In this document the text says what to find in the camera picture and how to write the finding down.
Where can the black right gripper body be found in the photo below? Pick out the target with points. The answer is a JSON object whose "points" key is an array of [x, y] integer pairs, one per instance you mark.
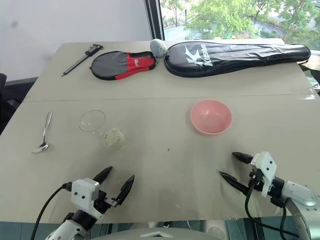
{"points": [[259, 180]]}

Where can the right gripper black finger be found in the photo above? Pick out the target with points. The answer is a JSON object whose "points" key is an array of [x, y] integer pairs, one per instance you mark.
{"points": [[233, 182], [243, 157]]}

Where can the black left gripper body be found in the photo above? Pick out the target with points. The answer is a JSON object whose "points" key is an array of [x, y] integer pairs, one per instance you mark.
{"points": [[100, 201]]}

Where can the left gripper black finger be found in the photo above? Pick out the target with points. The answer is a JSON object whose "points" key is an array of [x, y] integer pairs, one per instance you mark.
{"points": [[125, 190], [103, 175]]}

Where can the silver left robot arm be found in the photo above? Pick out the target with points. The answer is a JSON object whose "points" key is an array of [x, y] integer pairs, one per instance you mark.
{"points": [[68, 228]]}

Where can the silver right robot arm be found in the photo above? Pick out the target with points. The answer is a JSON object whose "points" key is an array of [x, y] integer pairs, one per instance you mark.
{"points": [[298, 193]]}

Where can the pale green crumbly dough lump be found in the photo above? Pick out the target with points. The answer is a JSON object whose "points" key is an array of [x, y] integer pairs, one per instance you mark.
{"points": [[114, 139]]}

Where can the clear glass cup with rice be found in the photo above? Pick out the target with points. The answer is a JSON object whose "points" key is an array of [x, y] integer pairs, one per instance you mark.
{"points": [[86, 125]]}

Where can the pink plastic bowl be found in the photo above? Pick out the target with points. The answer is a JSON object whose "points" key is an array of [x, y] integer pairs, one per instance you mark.
{"points": [[210, 117]]}

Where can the silver metal spoon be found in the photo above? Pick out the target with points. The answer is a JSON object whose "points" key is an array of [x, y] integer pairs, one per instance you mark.
{"points": [[44, 136]]}

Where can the black badminton racket bag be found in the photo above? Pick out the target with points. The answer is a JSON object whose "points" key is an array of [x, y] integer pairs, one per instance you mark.
{"points": [[225, 57]]}

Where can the black red paddle case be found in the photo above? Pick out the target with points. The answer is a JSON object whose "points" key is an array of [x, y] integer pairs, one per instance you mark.
{"points": [[117, 65]]}

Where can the brown cardboard piece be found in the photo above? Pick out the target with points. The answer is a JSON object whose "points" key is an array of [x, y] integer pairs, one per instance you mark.
{"points": [[311, 65]]}

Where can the black vernier caliper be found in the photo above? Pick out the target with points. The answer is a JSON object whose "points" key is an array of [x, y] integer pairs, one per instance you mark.
{"points": [[82, 59]]}

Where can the grey plush ball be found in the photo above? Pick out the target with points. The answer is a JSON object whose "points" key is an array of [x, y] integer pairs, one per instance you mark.
{"points": [[158, 48]]}

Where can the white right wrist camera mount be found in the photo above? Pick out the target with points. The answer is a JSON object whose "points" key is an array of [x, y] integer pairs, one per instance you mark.
{"points": [[267, 165]]}

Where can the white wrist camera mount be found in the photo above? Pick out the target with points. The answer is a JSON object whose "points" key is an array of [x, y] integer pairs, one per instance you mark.
{"points": [[267, 165], [82, 191]]}

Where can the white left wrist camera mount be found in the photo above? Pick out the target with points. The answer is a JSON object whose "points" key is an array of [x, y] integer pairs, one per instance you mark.
{"points": [[82, 191]]}

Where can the dark window frame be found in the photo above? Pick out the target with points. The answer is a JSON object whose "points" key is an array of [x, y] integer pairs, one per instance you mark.
{"points": [[158, 20]]}

